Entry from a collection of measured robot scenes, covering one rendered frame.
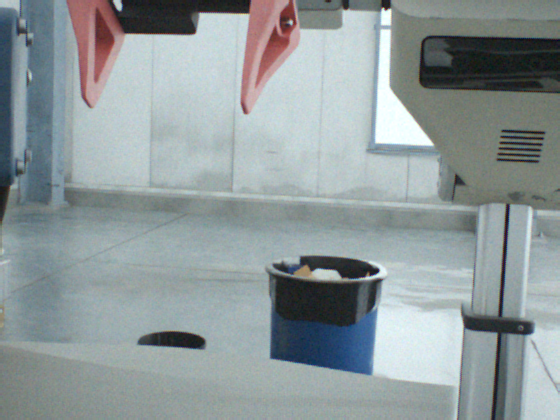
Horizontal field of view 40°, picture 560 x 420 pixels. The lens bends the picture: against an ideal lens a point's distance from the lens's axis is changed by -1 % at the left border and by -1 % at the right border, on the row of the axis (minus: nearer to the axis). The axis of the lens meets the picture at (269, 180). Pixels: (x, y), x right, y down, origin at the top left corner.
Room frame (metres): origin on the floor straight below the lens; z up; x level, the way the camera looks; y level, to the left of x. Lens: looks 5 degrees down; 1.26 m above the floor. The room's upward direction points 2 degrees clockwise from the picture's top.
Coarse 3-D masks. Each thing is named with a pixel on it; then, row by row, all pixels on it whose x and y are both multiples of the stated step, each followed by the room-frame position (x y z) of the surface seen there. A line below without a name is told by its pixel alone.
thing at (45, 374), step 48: (0, 384) 0.71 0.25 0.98; (48, 384) 0.69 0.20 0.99; (96, 384) 0.67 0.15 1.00; (144, 384) 0.66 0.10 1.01; (192, 384) 0.65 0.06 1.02; (240, 384) 0.65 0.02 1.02; (288, 384) 0.65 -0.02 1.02; (336, 384) 0.65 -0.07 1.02; (384, 384) 0.65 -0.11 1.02; (432, 384) 0.66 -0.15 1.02
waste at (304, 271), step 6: (300, 270) 3.09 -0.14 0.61; (306, 270) 3.10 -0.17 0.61; (318, 270) 3.10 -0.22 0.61; (324, 270) 3.10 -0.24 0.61; (300, 276) 2.97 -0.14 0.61; (306, 276) 2.86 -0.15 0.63; (312, 276) 2.87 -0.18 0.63; (318, 276) 3.07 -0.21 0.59; (324, 276) 3.07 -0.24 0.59; (330, 276) 3.07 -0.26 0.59; (336, 276) 3.09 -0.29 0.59; (366, 276) 2.94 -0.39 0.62
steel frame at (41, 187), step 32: (32, 0) 9.07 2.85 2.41; (64, 0) 9.09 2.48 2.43; (32, 32) 9.07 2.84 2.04; (64, 32) 9.11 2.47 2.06; (32, 64) 9.07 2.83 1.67; (64, 64) 9.13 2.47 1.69; (32, 96) 9.07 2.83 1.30; (64, 96) 9.14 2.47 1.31; (32, 128) 9.06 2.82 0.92; (32, 160) 9.06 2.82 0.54; (32, 192) 9.06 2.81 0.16
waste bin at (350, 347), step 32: (288, 256) 3.15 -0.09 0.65; (320, 256) 3.20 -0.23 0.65; (288, 288) 2.80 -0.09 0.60; (320, 288) 2.74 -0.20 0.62; (352, 288) 2.76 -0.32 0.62; (288, 320) 2.81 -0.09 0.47; (320, 320) 2.75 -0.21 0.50; (352, 320) 2.77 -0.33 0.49; (288, 352) 2.81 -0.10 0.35; (320, 352) 2.76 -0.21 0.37; (352, 352) 2.78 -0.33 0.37
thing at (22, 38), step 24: (0, 24) 0.39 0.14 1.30; (24, 24) 0.39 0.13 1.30; (0, 48) 0.39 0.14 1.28; (24, 48) 0.46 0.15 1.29; (0, 72) 0.39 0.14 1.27; (24, 72) 0.45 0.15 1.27; (0, 96) 0.39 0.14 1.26; (24, 96) 0.46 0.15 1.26; (0, 120) 0.39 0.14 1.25; (24, 120) 0.47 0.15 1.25; (0, 144) 0.39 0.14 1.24; (24, 144) 0.47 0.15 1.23; (0, 168) 0.39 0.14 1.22; (24, 168) 0.40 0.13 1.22
